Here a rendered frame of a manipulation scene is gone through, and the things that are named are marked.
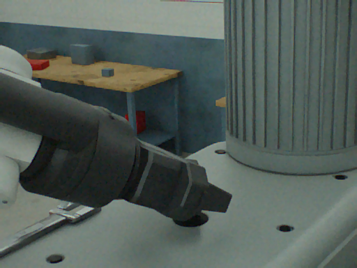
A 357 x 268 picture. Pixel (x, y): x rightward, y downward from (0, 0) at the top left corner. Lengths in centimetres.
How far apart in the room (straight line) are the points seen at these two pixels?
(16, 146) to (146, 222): 21
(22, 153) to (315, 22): 37
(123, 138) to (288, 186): 26
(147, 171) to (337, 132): 29
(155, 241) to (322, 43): 29
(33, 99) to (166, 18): 561
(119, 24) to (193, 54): 98
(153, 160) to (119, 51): 600
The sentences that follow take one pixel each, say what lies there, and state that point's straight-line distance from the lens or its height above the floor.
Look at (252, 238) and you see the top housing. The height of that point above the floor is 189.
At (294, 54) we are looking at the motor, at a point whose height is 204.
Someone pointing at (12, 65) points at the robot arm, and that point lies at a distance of 50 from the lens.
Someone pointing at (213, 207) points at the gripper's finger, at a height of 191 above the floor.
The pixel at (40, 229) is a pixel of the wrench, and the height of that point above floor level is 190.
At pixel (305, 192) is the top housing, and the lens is 71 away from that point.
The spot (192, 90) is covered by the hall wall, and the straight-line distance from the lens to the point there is 600.
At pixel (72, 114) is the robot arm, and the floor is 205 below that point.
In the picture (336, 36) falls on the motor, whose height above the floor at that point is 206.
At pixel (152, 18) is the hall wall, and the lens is 617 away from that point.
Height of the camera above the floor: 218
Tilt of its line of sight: 19 degrees down
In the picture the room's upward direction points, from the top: 3 degrees counter-clockwise
